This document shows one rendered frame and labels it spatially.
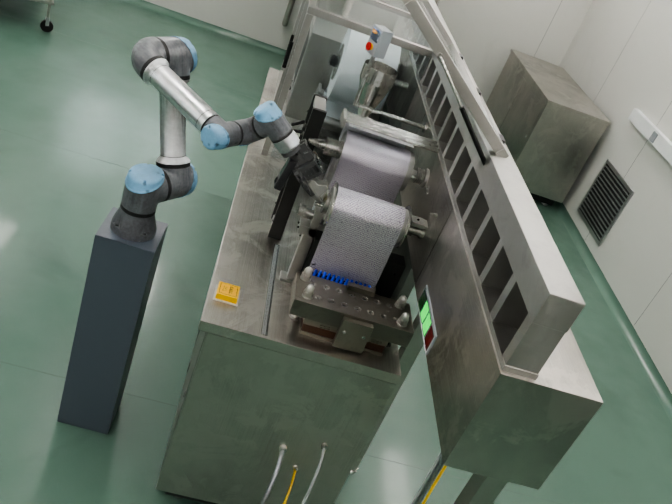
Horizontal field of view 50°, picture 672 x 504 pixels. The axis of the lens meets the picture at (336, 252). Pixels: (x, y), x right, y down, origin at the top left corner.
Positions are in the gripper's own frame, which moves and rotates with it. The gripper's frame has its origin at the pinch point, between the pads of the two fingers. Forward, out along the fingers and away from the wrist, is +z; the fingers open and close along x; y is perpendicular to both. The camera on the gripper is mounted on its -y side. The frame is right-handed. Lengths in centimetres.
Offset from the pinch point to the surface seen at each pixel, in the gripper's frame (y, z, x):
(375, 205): 15.1, 10.5, -0.8
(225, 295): -38.1, 6.7, -17.5
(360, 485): -57, 128, 4
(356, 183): 9.1, 9.6, 19.6
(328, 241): -3.7, 12.7, -4.4
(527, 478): 30, 50, -88
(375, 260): 6.0, 26.8, -4.4
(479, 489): 16, 56, -81
